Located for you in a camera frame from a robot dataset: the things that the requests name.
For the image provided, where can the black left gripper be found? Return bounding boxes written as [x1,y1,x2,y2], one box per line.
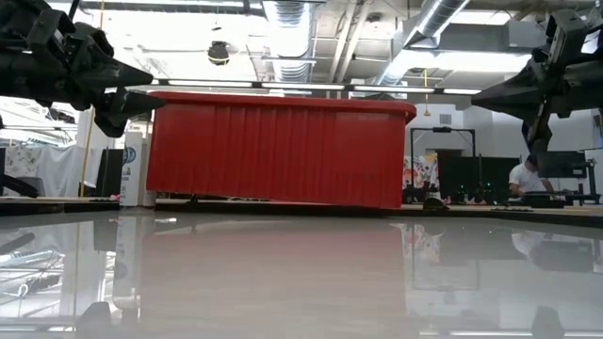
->
[0,0,167,138]

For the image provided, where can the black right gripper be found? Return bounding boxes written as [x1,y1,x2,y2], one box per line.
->
[470,8,603,153]

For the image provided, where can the ceiling light strip rail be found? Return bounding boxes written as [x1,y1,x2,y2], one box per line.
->
[140,77,484,98]

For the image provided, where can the silver spiral air duct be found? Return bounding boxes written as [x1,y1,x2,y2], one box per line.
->
[374,0,472,87]

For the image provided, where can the dark wide display screens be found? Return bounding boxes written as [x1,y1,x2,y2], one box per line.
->
[437,154,522,204]

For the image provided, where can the grey rectangular air duct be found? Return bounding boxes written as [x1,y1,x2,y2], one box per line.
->
[404,21,543,54]

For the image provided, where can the black computer monitor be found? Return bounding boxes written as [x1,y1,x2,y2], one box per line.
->
[535,150,595,180]

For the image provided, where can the white patterned cloth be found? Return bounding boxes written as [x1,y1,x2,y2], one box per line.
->
[3,143,106,198]

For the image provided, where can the black metal stand frame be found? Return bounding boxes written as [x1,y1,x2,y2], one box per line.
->
[410,125,477,189]

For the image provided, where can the clear spray bottle grey trigger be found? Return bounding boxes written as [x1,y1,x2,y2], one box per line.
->
[120,120,157,209]

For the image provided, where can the black ceiling lamp yellow band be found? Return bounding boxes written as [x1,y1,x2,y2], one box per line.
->
[206,40,231,67]

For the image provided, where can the red plastic bin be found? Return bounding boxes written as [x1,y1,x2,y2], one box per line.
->
[145,90,418,210]

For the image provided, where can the dark office desk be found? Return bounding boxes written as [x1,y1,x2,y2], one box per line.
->
[508,189,603,209]

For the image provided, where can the black box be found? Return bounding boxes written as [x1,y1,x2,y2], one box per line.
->
[96,147,124,198]

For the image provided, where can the person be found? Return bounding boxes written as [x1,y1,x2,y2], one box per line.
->
[508,153,556,199]

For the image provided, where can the black aluminium table frame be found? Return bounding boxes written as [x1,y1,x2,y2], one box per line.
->
[0,196,603,230]

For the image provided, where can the grey waste bin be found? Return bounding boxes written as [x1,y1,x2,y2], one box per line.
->
[18,176,47,198]

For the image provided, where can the silver corrugated air duct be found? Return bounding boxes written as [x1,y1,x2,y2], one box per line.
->
[261,0,316,85]

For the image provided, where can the floral patterned cloth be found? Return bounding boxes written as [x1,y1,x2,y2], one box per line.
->
[403,153,440,190]

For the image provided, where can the black left camera cable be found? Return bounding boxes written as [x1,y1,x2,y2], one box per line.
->
[0,173,40,199]

